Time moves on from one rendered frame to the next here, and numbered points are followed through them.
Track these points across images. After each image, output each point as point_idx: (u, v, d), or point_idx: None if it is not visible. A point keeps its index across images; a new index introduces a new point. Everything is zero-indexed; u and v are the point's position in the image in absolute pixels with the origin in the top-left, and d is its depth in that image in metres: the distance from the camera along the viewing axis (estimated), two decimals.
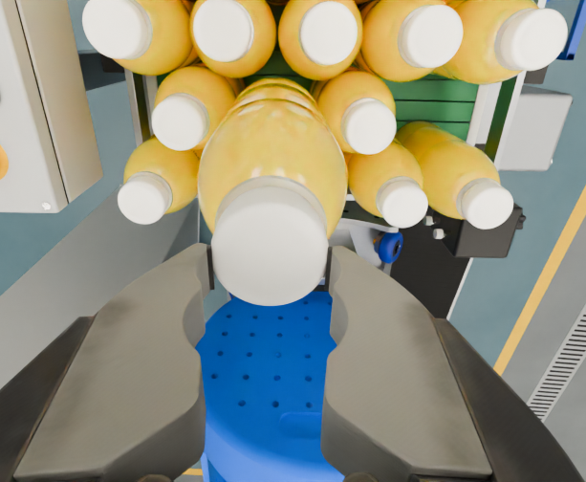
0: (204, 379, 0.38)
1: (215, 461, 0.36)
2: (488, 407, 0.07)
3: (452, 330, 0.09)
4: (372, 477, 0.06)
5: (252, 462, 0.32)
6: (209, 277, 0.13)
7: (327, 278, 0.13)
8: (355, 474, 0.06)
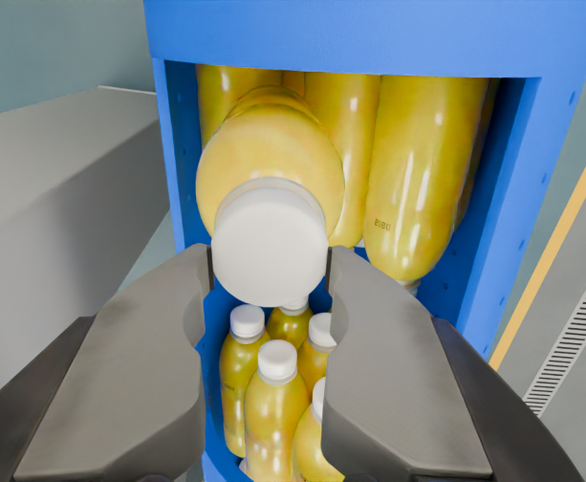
0: None
1: (180, 31, 0.19)
2: (488, 407, 0.07)
3: (452, 330, 0.09)
4: (372, 477, 0.06)
5: None
6: (209, 277, 0.13)
7: (327, 278, 0.13)
8: (355, 474, 0.06)
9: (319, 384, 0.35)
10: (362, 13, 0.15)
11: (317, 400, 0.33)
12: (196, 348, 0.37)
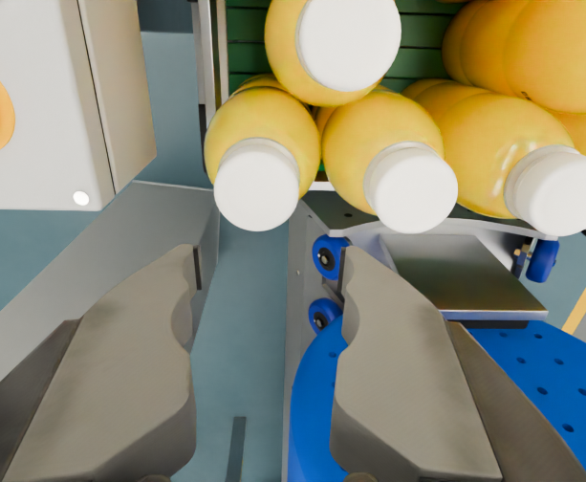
0: (330, 472, 0.23)
1: None
2: (500, 413, 0.07)
3: (466, 334, 0.09)
4: (372, 477, 0.06)
5: None
6: (196, 277, 0.13)
7: (340, 279, 0.13)
8: (355, 474, 0.06)
9: None
10: None
11: None
12: None
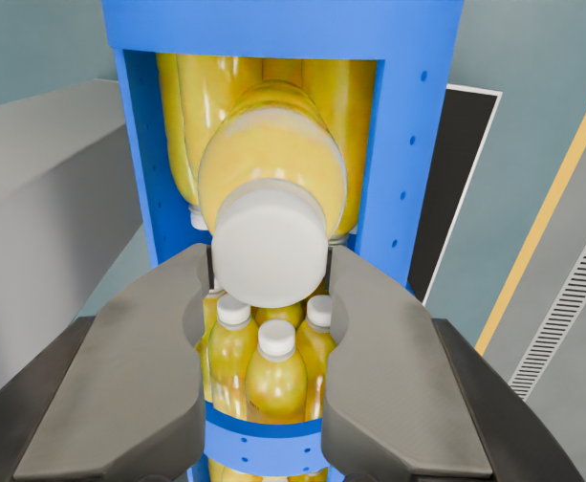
0: None
1: (121, 25, 0.25)
2: (488, 407, 0.07)
3: (452, 330, 0.09)
4: (372, 477, 0.06)
5: None
6: (209, 277, 0.13)
7: (327, 278, 0.13)
8: (355, 474, 0.06)
9: (265, 325, 0.41)
10: (239, 13, 0.21)
11: (261, 336, 0.40)
12: None
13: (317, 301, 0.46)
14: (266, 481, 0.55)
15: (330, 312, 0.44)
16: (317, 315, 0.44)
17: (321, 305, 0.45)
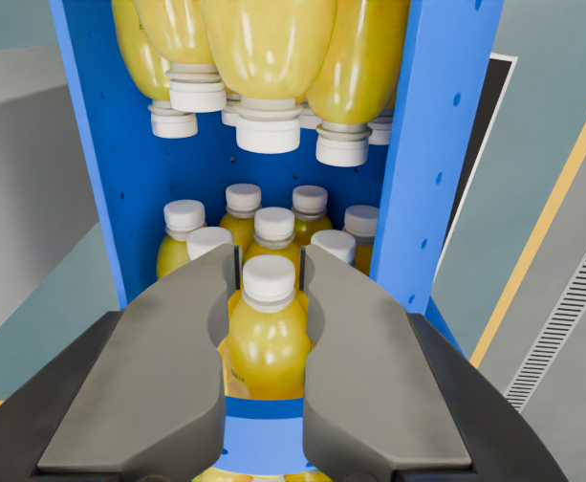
0: None
1: None
2: (464, 398, 0.07)
3: (426, 324, 0.09)
4: (372, 477, 0.06)
5: None
6: (236, 277, 0.13)
7: (301, 278, 0.13)
8: (355, 474, 0.06)
9: (251, 261, 0.29)
10: None
11: (246, 273, 0.28)
12: (111, 227, 0.32)
13: (324, 236, 0.34)
14: (256, 480, 0.43)
15: (342, 248, 0.32)
16: None
17: (330, 241, 0.33)
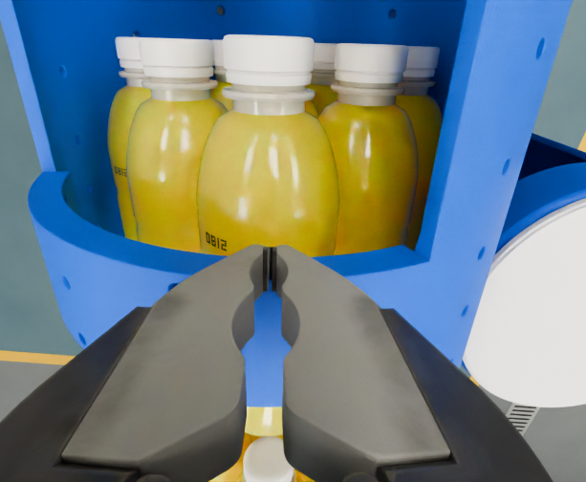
0: None
1: None
2: (440, 390, 0.07)
3: (400, 318, 0.09)
4: (372, 477, 0.06)
5: None
6: (263, 279, 0.13)
7: (273, 279, 0.13)
8: (355, 474, 0.06)
9: (239, 35, 0.17)
10: None
11: (228, 35, 0.16)
12: (14, 11, 0.20)
13: (357, 44, 0.21)
14: (251, 451, 0.30)
15: (389, 44, 0.20)
16: (361, 49, 0.19)
17: (366, 45, 0.21)
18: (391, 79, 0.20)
